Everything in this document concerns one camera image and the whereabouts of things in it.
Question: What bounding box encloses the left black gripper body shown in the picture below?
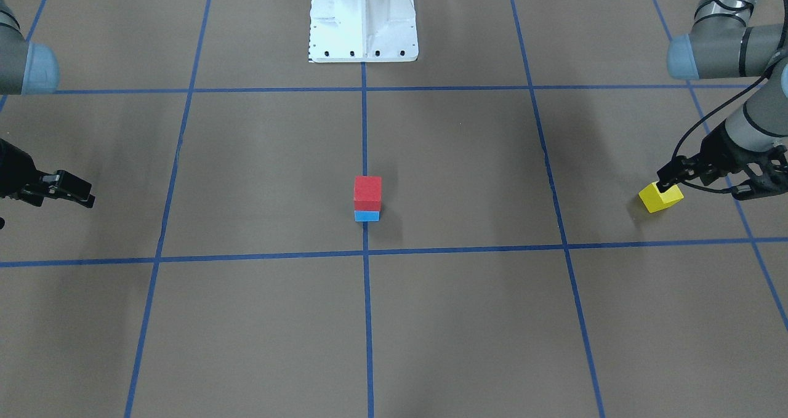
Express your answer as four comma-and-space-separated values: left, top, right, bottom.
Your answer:
696, 126, 772, 182

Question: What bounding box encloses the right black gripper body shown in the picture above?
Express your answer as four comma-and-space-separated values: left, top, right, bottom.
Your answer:
1, 139, 45, 207

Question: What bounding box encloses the yellow wooden block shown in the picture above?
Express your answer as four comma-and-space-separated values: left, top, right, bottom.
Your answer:
638, 182, 684, 214

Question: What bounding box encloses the blue wooden block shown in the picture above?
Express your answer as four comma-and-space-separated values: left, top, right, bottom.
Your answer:
353, 211, 382, 222

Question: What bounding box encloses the red wooden block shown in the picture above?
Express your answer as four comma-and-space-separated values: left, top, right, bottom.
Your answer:
353, 175, 382, 212

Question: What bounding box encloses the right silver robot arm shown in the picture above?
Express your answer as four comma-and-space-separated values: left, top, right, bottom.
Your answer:
1, 0, 95, 208

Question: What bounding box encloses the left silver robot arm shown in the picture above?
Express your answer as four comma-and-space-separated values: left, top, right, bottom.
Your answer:
656, 0, 786, 200

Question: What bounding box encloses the brown paper table cover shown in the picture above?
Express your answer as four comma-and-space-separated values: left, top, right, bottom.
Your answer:
2, 0, 787, 417

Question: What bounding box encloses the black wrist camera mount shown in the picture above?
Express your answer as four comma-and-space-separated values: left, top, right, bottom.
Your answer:
731, 144, 787, 200

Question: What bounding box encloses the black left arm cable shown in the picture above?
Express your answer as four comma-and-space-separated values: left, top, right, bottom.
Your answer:
670, 61, 778, 194

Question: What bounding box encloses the white pedestal column base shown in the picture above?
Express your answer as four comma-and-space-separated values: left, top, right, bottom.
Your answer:
308, 0, 419, 63

